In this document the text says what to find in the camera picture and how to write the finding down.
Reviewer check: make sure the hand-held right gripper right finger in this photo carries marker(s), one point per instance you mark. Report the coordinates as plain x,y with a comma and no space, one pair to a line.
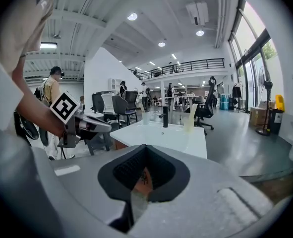
198,202

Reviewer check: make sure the person's left forearm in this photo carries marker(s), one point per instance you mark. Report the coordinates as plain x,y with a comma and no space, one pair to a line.
37,108

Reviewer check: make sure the black waist pack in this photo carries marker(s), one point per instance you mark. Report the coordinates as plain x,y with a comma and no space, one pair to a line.
29,129

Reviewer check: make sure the person's beige t-shirt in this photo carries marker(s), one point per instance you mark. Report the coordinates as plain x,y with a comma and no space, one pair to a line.
19,21

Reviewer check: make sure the large cardboard boxes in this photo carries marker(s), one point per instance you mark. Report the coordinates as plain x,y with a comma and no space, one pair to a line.
257,115

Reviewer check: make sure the wooden cabinet door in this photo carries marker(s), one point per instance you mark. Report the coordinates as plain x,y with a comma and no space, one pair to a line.
142,186

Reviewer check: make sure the white mesh office chair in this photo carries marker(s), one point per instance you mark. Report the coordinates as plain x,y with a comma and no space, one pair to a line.
107,103

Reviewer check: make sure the dark grey office chair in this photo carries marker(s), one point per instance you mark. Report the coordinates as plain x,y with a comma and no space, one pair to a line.
120,105

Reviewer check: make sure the white cubby shelf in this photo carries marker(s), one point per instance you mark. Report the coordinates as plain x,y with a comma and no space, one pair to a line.
114,84

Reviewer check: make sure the yellow bin lid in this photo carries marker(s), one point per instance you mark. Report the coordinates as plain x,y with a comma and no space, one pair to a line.
280,103

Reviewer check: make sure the rectangular ceiling light panel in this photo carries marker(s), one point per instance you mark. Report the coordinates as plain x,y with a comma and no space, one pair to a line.
48,45

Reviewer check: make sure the black mezzanine railing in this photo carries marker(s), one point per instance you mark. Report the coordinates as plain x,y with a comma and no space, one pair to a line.
205,64

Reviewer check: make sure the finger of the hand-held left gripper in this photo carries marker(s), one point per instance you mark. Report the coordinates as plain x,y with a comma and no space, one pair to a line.
89,135
96,125

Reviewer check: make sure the black high-back office chair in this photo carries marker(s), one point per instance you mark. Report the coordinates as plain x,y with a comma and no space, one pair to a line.
205,108

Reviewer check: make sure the round ceiling light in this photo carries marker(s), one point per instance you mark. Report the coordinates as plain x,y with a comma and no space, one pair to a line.
161,44
132,16
200,32

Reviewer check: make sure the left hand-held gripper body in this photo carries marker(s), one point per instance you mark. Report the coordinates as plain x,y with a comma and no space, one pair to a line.
64,106

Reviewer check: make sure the white ceramic sink basin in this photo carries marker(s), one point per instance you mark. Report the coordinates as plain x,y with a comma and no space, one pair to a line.
161,139

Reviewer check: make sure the black standing fan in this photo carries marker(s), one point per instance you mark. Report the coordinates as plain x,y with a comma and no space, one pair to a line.
267,84

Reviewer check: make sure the white ceiling air conditioner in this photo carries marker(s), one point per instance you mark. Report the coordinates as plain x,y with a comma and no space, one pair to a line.
198,12

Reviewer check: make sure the clothes rack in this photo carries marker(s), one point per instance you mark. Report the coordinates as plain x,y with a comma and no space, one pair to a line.
236,92

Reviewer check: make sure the stack of blue water jugs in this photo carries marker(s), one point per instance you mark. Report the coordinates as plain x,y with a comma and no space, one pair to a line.
224,103

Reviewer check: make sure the black faucet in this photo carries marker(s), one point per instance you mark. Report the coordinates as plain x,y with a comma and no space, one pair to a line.
165,118

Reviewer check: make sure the black bin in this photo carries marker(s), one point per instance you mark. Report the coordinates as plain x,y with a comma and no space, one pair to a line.
276,121

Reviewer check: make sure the white frame table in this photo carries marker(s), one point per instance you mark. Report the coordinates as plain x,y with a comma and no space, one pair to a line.
183,97

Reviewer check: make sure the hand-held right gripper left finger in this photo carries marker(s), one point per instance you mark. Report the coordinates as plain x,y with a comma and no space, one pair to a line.
91,182

